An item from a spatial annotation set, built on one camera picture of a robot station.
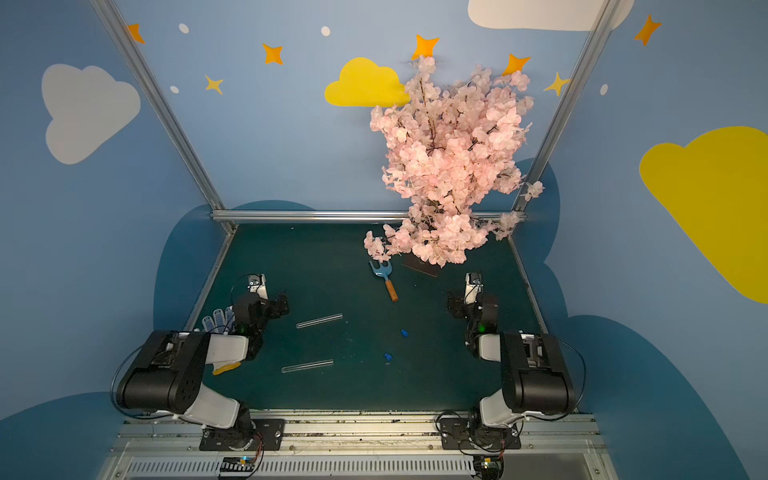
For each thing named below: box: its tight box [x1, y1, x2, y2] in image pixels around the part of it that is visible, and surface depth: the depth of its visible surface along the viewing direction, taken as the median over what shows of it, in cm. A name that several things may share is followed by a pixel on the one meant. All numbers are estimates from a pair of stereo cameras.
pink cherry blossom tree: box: [363, 56, 544, 268], surface depth 75 cm
